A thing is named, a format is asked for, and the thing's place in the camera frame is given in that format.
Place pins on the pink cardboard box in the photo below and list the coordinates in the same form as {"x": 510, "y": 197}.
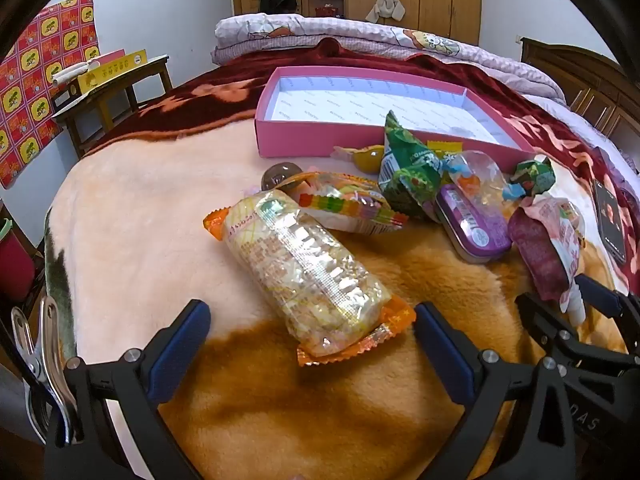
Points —
{"x": 300, "y": 135}

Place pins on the yellow jelly candy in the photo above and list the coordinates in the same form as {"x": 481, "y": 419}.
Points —
{"x": 370, "y": 159}

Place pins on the beige hanging towel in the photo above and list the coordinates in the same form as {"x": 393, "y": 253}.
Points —
{"x": 387, "y": 5}

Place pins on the chocolate ball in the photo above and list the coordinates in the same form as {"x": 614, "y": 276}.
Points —
{"x": 281, "y": 174}

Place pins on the red cream plush blanket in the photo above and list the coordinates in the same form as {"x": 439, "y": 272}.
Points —
{"x": 150, "y": 210}

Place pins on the rice cracker packet orange ends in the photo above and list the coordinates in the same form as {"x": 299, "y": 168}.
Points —
{"x": 310, "y": 270}

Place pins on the wooden headboard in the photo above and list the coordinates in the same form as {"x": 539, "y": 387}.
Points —
{"x": 575, "y": 75}

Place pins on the yellow candy packet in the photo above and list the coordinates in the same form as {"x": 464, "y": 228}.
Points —
{"x": 442, "y": 147}

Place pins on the pink drink pouch white spout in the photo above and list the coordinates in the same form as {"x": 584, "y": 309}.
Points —
{"x": 540, "y": 245}

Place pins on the yellow cardboard box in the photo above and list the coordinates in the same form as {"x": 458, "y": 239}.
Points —
{"x": 115, "y": 67}

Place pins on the purple tin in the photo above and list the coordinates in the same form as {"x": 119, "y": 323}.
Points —
{"x": 470, "y": 230}

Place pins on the black smartphone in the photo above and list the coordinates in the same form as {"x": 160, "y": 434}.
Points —
{"x": 610, "y": 220}

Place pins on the red yellow patterned paper sheet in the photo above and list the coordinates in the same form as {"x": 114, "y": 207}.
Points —
{"x": 40, "y": 85}

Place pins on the wooden stool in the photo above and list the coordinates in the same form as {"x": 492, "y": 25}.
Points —
{"x": 115, "y": 95}

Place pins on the clear candy bag blue edges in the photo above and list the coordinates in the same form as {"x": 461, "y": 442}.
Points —
{"x": 475, "y": 180}

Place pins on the white paper roll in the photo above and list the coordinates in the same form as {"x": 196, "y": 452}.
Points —
{"x": 70, "y": 74}

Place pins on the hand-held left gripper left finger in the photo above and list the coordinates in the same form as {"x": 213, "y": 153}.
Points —
{"x": 182, "y": 345}

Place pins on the folded lilac cartoon quilt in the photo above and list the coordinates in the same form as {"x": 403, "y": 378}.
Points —
{"x": 350, "y": 30}

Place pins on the small green snack packet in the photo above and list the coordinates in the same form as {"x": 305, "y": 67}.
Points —
{"x": 535, "y": 175}

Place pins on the red container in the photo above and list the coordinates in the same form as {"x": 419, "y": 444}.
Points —
{"x": 12, "y": 265}

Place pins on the red basket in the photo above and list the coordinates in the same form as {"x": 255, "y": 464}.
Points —
{"x": 327, "y": 11}

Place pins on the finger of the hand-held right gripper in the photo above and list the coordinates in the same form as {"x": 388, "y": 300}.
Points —
{"x": 542, "y": 325}
{"x": 605, "y": 300}

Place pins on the gummy packet with rainbow stripe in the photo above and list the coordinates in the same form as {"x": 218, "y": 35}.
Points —
{"x": 350, "y": 205}

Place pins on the large green snack packet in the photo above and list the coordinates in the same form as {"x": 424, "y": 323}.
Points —
{"x": 407, "y": 170}

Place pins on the metal spring clamp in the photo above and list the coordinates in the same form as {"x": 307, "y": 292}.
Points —
{"x": 45, "y": 340}

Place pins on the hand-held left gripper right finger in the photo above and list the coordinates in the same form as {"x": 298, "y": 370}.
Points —
{"x": 445, "y": 360}

